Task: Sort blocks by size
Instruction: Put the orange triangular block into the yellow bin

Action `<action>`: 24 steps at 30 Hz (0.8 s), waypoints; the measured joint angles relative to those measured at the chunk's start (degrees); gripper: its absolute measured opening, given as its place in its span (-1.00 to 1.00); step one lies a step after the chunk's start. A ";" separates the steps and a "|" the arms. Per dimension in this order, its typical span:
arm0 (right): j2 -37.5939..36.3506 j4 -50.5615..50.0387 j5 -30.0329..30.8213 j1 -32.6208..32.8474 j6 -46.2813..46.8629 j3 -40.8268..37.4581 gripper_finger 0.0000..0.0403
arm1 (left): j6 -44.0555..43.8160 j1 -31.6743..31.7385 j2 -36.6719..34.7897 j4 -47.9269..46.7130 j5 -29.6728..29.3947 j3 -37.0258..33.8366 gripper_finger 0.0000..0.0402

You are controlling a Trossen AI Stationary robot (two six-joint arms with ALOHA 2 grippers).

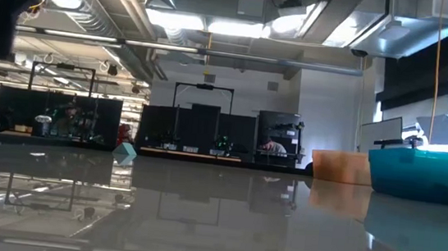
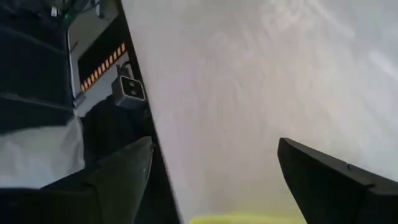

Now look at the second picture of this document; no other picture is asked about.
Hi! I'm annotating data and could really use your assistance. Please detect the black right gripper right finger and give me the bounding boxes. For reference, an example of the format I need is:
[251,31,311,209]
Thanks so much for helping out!
[277,137,398,224]

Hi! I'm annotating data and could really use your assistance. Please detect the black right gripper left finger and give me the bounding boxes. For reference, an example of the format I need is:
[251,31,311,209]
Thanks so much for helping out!
[40,136,155,224]

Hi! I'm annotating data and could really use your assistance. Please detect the black metal table frame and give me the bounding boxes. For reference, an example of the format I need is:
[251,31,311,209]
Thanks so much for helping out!
[116,0,183,224]

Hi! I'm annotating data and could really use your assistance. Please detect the small grey camera box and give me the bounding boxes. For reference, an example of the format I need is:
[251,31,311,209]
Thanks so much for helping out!
[111,73,147,110]

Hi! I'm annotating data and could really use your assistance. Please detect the yellow plastic bin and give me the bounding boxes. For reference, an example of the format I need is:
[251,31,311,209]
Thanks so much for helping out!
[188,212,308,224]

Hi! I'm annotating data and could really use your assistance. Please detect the orange black striped tape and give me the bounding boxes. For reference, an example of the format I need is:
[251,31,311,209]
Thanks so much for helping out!
[76,18,128,94]

